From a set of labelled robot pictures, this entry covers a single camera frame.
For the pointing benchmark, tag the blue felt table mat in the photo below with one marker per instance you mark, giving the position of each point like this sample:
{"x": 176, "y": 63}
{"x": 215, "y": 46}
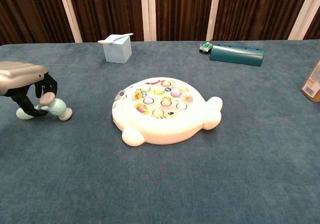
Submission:
{"x": 160, "y": 184}

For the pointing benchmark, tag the teal half-cylinder block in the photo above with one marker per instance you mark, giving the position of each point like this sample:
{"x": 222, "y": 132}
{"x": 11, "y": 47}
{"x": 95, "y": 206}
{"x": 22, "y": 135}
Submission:
{"x": 236, "y": 55}

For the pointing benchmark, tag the white toy peg board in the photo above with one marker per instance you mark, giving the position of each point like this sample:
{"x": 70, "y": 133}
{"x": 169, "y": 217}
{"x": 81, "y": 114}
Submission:
{"x": 162, "y": 126}

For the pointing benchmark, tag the white plastic spoon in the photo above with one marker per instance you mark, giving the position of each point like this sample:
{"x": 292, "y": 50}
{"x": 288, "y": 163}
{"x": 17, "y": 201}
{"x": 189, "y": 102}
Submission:
{"x": 107, "y": 41}

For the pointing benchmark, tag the light blue cube box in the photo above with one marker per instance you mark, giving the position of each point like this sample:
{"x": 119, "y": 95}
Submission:
{"x": 117, "y": 52}

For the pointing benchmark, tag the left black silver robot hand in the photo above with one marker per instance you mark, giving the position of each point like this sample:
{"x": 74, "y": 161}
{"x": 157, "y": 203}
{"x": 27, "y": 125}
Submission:
{"x": 17, "y": 75}

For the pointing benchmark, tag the white frame post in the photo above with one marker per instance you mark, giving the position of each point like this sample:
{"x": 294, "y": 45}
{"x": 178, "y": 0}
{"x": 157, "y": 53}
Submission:
{"x": 303, "y": 14}
{"x": 148, "y": 11}
{"x": 213, "y": 11}
{"x": 70, "y": 14}

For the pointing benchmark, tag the brown bottle white cap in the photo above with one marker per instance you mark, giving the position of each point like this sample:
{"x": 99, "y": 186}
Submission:
{"x": 312, "y": 86}

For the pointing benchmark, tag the dark brown curtain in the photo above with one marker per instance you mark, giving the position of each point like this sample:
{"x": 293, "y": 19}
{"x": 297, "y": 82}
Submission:
{"x": 182, "y": 11}

